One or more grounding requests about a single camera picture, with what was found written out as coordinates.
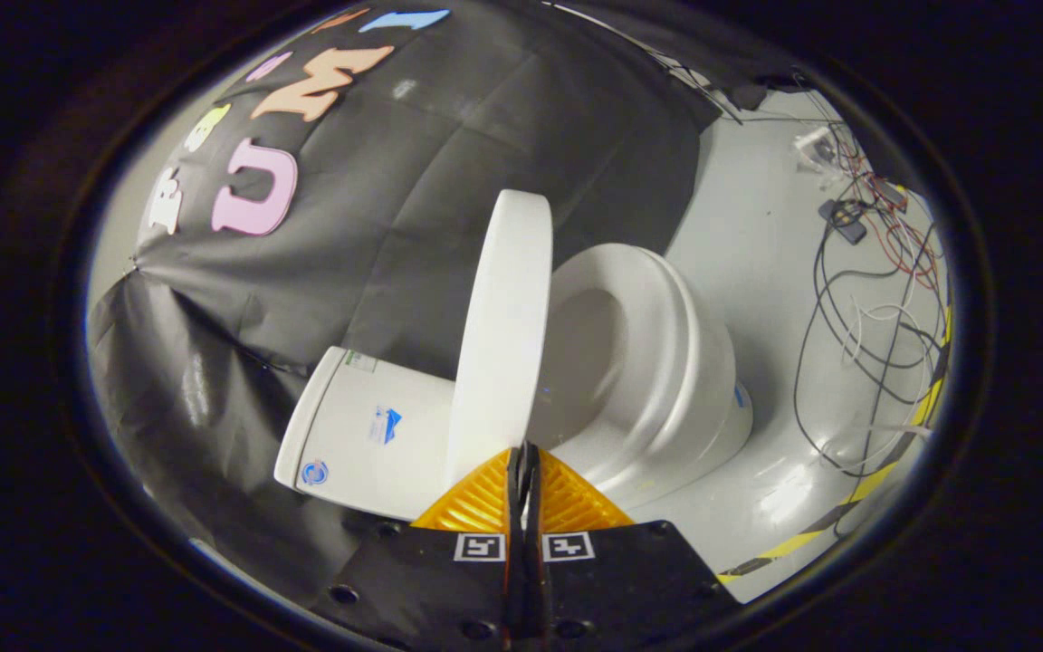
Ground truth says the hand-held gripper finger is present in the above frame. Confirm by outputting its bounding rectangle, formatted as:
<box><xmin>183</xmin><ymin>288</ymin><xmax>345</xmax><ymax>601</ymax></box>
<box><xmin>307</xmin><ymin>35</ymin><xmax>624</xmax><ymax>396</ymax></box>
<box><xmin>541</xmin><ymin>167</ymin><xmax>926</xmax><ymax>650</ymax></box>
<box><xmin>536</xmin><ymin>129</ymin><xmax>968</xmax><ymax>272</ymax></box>
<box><xmin>524</xmin><ymin>444</ymin><xmax>740</xmax><ymax>649</ymax></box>
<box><xmin>318</xmin><ymin>444</ymin><xmax>523</xmax><ymax>649</ymax></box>

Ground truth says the white toilet seat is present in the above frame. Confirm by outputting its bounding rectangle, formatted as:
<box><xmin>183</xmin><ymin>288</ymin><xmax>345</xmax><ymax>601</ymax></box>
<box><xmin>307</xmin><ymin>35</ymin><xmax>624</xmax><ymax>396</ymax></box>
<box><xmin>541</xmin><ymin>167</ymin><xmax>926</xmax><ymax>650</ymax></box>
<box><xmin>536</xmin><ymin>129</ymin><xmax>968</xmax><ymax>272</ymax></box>
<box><xmin>550</xmin><ymin>243</ymin><xmax>714</xmax><ymax>465</ymax></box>

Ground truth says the black floor cable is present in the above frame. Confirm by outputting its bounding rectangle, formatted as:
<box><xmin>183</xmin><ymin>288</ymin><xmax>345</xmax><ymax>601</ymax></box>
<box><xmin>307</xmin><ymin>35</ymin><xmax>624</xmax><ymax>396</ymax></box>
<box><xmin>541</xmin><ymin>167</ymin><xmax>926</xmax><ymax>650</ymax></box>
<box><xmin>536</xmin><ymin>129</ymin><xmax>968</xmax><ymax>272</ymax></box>
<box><xmin>793</xmin><ymin>213</ymin><xmax>943</xmax><ymax>478</ymax></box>

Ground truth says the black power adapter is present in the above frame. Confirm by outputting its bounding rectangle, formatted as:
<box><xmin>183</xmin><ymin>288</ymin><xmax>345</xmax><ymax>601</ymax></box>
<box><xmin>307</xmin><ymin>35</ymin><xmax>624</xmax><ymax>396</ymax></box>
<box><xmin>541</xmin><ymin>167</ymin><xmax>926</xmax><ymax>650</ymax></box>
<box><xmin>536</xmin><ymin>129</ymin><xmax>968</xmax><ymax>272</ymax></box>
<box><xmin>818</xmin><ymin>199</ymin><xmax>868</xmax><ymax>245</ymax></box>

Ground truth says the black backdrop cloth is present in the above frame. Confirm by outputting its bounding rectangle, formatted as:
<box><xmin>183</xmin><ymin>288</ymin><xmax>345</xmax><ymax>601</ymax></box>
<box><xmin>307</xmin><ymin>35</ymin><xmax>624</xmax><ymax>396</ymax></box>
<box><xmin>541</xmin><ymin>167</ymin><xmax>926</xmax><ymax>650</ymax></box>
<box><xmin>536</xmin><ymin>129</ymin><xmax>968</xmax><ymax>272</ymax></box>
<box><xmin>87</xmin><ymin>5</ymin><xmax>803</xmax><ymax>608</ymax></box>

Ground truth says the white ceramic toilet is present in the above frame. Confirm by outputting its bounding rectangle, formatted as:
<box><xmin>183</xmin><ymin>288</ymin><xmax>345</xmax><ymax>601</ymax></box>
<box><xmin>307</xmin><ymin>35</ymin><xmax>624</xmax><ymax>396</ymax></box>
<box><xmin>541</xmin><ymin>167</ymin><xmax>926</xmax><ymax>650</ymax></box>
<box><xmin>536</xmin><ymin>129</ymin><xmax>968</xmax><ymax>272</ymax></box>
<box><xmin>274</xmin><ymin>243</ymin><xmax>754</xmax><ymax>523</ymax></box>

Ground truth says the white toilet lid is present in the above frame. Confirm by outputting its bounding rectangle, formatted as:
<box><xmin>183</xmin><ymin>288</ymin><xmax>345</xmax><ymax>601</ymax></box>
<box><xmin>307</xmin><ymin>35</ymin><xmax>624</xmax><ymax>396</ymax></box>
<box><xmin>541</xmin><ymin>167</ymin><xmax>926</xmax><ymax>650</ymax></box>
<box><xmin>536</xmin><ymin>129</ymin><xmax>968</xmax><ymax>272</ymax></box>
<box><xmin>443</xmin><ymin>190</ymin><xmax>555</xmax><ymax>490</ymax></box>

